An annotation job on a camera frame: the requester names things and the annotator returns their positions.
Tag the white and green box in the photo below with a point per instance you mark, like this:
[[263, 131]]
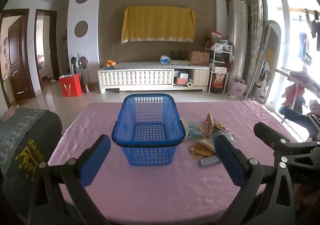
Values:
[[183, 74]]

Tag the small white box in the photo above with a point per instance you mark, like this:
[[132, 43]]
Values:
[[220, 69]]

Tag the paper towel roll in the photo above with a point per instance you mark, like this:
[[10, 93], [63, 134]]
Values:
[[189, 84]]

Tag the black upright vacuum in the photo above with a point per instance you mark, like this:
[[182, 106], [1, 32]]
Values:
[[73, 64]]

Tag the picture printed box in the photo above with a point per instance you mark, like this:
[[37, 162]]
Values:
[[218, 78]]

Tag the floral patterned curtain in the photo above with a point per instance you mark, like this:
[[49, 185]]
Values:
[[255, 27]]

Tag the cardboard box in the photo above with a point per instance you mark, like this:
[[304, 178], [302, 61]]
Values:
[[198, 58]]

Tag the grey purple snack packet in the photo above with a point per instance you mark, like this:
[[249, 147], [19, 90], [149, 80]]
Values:
[[208, 162]]

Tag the white plastic bag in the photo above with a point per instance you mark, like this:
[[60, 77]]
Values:
[[221, 47]]

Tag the black router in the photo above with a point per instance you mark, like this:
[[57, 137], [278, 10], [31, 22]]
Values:
[[178, 55]]

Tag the small pink cloth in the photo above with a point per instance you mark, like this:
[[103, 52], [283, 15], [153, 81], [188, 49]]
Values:
[[10, 113]]

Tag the white standing air conditioner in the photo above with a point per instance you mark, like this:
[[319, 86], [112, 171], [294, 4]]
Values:
[[237, 39]]

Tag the plate of oranges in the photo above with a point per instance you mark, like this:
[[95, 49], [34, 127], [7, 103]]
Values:
[[110, 63]]

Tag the white metal shelf rack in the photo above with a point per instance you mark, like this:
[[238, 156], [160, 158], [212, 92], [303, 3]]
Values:
[[210, 77]]

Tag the orange box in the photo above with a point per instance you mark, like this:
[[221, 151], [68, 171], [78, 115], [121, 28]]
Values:
[[181, 81]]

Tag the white television cabinet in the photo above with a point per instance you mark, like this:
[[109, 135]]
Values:
[[130, 77]]

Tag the red and black bin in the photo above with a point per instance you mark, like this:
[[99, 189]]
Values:
[[217, 88]]

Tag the pink tote bag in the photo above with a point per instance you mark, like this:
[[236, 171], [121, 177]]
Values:
[[240, 88]]

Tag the brown wooden door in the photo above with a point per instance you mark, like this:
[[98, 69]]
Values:
[[17, 64]]

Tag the blue tissue box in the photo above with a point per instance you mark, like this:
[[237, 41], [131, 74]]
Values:
[[165, 60]]

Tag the arched grey frame board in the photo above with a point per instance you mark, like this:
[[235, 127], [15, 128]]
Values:
[[275, 39]]

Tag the plain round wall plaque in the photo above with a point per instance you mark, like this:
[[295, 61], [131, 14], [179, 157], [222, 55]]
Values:
[[81, 29]]

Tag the person's right hand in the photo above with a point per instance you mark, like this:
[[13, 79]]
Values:
[[308, 197]]

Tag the grey lace cloth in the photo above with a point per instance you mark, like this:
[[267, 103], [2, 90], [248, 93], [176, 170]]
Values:
[[15, 127]]

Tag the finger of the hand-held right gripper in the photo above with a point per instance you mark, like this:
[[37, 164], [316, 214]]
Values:
[[267, 132]]

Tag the red and dark garments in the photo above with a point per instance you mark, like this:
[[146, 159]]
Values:
[[292, 95]]

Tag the orange red snack packet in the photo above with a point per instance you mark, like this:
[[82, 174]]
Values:
[[209, 122]]

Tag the light blue snack packet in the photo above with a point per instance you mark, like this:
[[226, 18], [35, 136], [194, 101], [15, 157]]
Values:
[[191, 130]]

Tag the blue plastic basket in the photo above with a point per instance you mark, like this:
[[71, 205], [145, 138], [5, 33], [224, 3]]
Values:
[[150, 155]]

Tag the silver foil snack packet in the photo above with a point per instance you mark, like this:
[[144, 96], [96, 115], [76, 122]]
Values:
[[232, 138]]

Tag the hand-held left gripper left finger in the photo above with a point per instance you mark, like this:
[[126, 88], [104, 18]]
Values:
[[96, 160]]

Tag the red and white box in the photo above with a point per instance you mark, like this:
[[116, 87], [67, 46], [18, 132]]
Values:
[[216, 34]]

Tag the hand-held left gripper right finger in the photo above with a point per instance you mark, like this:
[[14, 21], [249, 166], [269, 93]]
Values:
[[230, 162]]

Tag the yellow television cover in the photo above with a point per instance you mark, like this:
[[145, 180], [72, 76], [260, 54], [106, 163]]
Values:
[[157, 24]]

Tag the yellow beige snack packet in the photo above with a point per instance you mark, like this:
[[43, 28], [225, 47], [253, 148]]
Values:
[[202, 150]]

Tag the green flat mat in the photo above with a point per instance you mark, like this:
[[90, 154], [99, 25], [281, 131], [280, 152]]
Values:
[[181, 62]]

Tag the red white snack packet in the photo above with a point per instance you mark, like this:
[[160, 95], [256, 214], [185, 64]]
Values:
[[222, 127]]

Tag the pink quilted tablecloth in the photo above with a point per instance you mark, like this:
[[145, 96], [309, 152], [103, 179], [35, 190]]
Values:
[[112, 120]]

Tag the dark cloth with gold print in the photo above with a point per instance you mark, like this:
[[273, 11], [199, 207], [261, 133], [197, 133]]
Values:
[[50, 127]]

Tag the hanging balcony clothes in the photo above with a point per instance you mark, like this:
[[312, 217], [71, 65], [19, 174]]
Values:
[[303, 42]]

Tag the red gift bag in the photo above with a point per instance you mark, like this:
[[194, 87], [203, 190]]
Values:
[[70, 87]]

